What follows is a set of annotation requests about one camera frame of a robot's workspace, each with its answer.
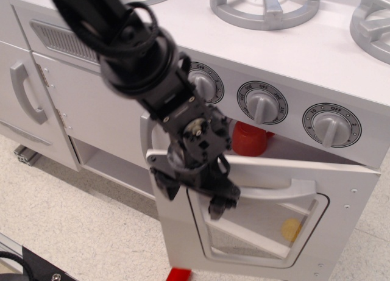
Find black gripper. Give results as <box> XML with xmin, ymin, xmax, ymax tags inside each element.
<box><xmin>149</xmin><ymin>154</ymin><xmax>241</xmax><ymax>220</ymax></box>

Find white oven door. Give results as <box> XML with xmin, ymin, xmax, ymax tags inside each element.
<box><xmin>152</xmin><ymin>155</ymin><xmax>380</xmax><ymax>280</ymax></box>

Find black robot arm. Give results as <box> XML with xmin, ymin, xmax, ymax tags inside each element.
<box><xmin>52</xmin><ymin>0</ymin><xmax>240</xmax><ymax>220</ymax></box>

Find middle grey oven knob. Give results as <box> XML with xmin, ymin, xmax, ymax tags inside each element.
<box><xmin>237</xmin><ymin>81</ymin><xmax>288</xmax><ymax>125</ymax></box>

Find red plastic cup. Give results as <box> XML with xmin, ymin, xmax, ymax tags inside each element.
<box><xmin>232</xmin><ymin>121</ymin><xmax>275</xmax><ymax>157</ymax></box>

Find red object on floor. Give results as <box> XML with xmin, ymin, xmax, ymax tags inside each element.
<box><xmin>166</xmin><ymin>268</ymin><xmax>192</xmax><ymax>281</ymax></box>

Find yellow toy food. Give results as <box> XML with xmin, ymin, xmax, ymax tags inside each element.
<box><xmin>280</xmin><ymin>218</ymin><xmax>302</xmax><ymax>242</ymax></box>

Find left grey stove knob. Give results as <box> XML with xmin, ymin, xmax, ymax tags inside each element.
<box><xmin>188</xmin><ymin>62</ymin><xmax>224</xmax><ymax>104</ymax></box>

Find grey stove knob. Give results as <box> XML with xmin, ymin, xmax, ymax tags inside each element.
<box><xmin>188</xmin><ymin>62</ymin><xmax>224</xmax><ymax>104</ymax></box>
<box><xmin>302</xmin><ymin>102</ymin><xmax>362</xmax><ymax>148</ymax></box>

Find white middle cabinet door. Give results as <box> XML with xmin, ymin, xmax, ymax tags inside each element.
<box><xmin>32</xmin><ymin>51</ymin><xmax>171</xmax><ymax>183</ymax></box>

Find white cabinet door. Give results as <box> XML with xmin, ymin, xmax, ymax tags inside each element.
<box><xmin>1</xmin><ymin>42</ymin><xmax>79</xmax><ymax>171</ymax></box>
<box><xmin>32</xmin><ymin>51</ymin><xmax>171</xmax><ymax>183</ymax></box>

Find right grey stove knob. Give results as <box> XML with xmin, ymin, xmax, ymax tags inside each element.
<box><xmin>302</xmin><ymin>102</ymin><xmax>362</xmax><ymax>148</ymax></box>

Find white left cabinet door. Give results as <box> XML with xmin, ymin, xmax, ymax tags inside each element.
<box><xmin>1</xmin><ymin>42</ymin><xmax>79</xmax><ymax>171</ymax></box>

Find white toy kitchen body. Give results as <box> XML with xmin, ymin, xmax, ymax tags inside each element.
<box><xmin>1</xmin><ymin>0</ymin><xmax>389</xmax><ymax>280</ymax></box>

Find left silver stove burner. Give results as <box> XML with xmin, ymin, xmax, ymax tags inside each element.
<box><xmin>209</xmin><ymin>0</ymin><xmax>321</xmax><ymax>30</ymax></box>

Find silver stove burner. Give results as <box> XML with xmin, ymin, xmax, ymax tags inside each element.
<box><xmin>350</xmin><ymin>0</ymin><xmax>389</xmax><ymax>64</ymax></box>
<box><xmin>209</xmin><ymin>0</ymin><xmax>321</xmax><ymax>30</ymax></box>

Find right silver stove burner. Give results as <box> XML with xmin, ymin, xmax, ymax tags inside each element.
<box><xmin>350</xmin><ymin>0</ymin><xmax>389</xmax><ymax>64</ymax></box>

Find grey middle door handle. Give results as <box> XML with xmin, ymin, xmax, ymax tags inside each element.
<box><xmin>140</xmin><ymin>112</ymin><xmax>157</xmax><ymax>157</ymax></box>

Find grey oven door handle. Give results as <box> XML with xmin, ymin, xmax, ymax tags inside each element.
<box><xmin>240</xmin><ymin>179</ymin><xmax>317</xmax><ymax>202</ymax></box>

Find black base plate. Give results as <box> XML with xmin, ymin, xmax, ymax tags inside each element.
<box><xmin>22</xmin><ymin>246</ymin><xmax>76</xmax><ymax>281</ymax></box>

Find aluminium frame rail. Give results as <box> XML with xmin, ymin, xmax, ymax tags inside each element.
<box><xmin>14</xmin><ymin>145</ymin><xmax>41</xmax><ymax>166</ymax></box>

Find black braided cable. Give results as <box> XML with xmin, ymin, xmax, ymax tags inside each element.
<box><xmin>0</xmin><ymin>247</ymin><xmax>34</xmax><ymax>281</ymax></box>

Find grey left door handle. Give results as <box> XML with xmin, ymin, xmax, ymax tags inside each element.
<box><xmin>10</xmin><ymin>62</ymin><xmax>47</xmax><ymax>125</ymax></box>

